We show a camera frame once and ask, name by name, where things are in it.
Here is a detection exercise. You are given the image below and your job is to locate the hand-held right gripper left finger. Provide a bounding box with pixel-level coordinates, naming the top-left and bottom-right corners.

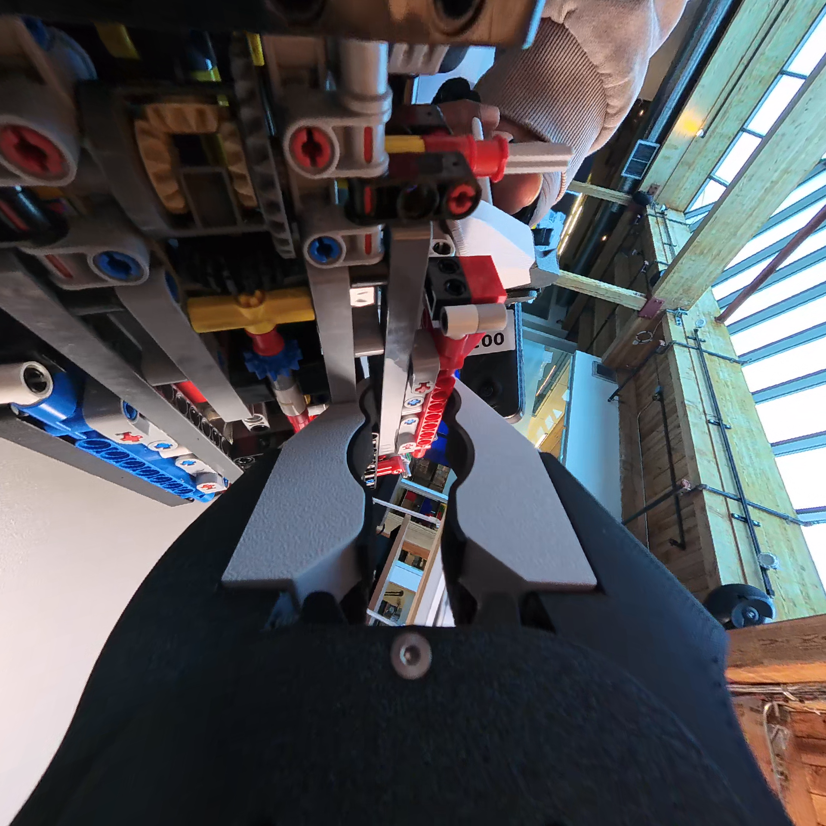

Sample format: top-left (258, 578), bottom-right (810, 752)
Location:
top-left (221, 387), bottom-right (378, 620)

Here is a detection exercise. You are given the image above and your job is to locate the white duct vent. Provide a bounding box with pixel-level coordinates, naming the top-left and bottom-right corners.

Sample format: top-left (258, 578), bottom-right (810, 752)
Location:
top-left (621, 139), bottom-right (660, 179)

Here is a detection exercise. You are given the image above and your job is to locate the lego race car model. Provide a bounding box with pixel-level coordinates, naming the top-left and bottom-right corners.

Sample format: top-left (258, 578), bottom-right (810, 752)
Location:
top-left (0, 0), bottom-right (575, 507)

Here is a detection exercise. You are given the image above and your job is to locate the black ceiling spotlight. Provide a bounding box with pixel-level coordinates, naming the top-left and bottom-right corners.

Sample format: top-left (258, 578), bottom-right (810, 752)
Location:
top-left (703, 583), bottom-right (777, 630)

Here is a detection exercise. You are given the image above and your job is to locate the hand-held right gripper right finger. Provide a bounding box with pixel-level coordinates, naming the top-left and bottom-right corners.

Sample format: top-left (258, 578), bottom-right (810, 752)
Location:
top-left (444, 379), bottom-right (599, 623)

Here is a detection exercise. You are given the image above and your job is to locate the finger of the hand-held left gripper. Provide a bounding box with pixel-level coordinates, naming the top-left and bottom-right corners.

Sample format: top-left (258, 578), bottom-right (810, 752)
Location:
top-left (448, 200), bottom-right (560, 289)

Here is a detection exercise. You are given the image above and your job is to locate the person's left hand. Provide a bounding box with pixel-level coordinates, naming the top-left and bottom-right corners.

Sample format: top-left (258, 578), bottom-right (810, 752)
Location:
top-left (435, 77), bottom-right (565, 227)

